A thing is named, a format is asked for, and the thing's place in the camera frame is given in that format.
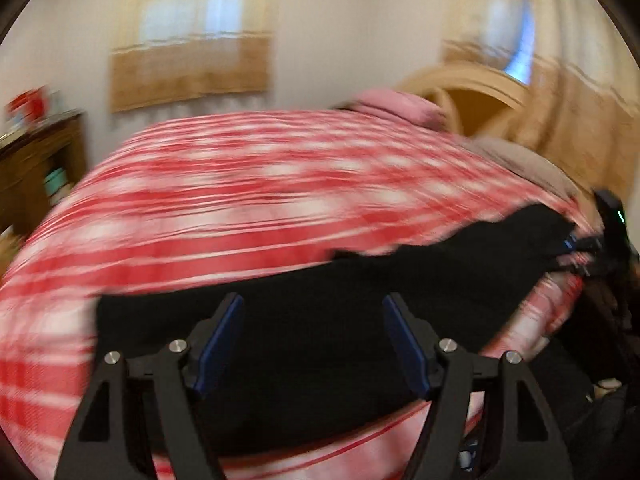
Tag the person's dark clothing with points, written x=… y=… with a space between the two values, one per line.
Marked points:
x=610 y=340

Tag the beige floral curtain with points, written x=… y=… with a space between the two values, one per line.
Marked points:
x=195 y=60
x=575 y=100

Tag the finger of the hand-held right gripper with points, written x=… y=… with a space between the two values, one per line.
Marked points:
x=575 y=245
x=575 y=265

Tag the pink folded blanket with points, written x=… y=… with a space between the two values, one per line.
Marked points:
x=400 y=105

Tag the red paper bag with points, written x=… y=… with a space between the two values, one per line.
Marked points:
x=27 y=105

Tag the black pants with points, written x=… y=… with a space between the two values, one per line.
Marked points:
x=325 y=310

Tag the striped pillow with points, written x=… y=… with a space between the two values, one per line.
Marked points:
x=525 y=165

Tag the brown wooden desk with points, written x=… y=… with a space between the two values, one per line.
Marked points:
x=35 y=160

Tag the cream wooden bed headboard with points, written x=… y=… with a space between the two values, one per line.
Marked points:
x=452 y=76

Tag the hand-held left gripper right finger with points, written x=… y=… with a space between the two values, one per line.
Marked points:
x=406 y=345

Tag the teal box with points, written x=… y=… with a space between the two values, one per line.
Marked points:
x=55 y=182

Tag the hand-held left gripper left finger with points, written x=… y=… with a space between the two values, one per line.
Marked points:
x=221 y=344

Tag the red plaid bed sheet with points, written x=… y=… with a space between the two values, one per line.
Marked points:
x=240 y=185

